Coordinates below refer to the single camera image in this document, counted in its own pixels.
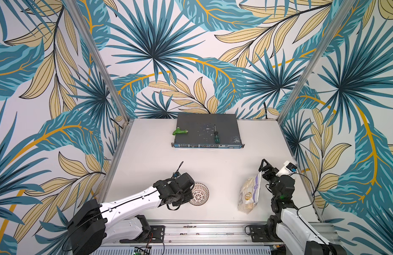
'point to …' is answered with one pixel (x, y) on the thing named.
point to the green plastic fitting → (178, 130)
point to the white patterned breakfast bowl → (200, 194)
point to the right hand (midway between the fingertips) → (260, 163)
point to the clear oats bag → (249, 193)
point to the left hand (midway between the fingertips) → (190, 199)
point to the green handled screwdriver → (216, 136)
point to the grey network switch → (194, 130)
